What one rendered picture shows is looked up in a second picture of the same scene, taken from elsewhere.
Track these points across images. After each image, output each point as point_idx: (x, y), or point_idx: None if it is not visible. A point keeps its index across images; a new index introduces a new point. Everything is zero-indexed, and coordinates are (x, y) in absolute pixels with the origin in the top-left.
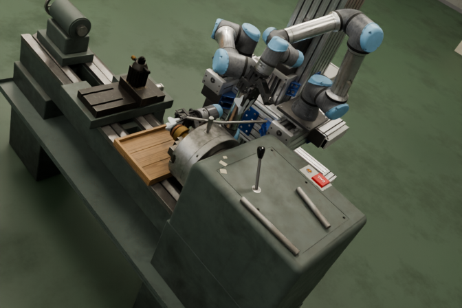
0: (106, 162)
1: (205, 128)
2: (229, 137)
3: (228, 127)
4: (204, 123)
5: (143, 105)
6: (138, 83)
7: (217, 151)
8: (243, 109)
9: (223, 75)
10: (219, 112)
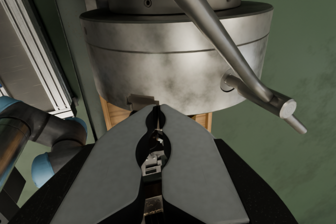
0: None
1: (227, 92)
2: (166, 37)
3: (25, 126)
4: (82, 143)
5: (157, 183)
6: (160, 220)
7: (214, 9)
8: (179, 120)
9: None
10: (45, 165)
